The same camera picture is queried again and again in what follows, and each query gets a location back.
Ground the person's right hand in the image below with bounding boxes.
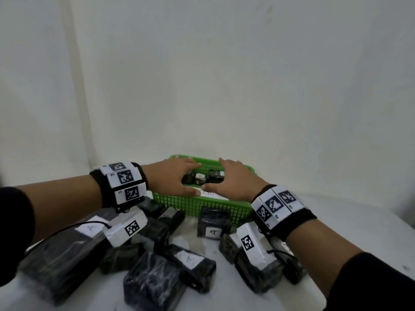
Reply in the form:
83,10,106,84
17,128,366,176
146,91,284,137
201,157,270,203

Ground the person's left hand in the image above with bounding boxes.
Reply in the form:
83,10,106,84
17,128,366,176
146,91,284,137
142,158,202,197

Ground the long black packet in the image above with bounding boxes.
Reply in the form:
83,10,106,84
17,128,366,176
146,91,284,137
206,170,225,184

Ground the green plastic mesh basket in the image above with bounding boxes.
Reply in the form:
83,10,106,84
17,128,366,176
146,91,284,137
151,154,257,225

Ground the pile of black packets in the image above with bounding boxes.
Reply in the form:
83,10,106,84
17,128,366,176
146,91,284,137
18,196,307,311

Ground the person's left forearm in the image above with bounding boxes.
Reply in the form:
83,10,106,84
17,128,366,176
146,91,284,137
0,175,108,287

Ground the person's right forearm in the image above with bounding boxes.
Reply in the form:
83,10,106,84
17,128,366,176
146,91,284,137
285,218,415,311

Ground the black left wristband with markers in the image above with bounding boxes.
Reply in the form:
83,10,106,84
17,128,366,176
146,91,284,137
89,162,149,213

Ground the black packet labelled B near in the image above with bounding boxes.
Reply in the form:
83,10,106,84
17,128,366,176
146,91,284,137
265,249,296,260

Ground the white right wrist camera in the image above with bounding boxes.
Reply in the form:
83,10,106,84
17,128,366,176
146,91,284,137
236,222,276,271

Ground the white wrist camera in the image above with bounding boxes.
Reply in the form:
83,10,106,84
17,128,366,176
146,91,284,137
236,222,276,271
103,207,149,248

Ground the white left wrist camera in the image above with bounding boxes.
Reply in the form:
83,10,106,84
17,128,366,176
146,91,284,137
103,207,149,248

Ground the black left camera cable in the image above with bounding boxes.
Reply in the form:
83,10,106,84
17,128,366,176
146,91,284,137
24,221,112,256

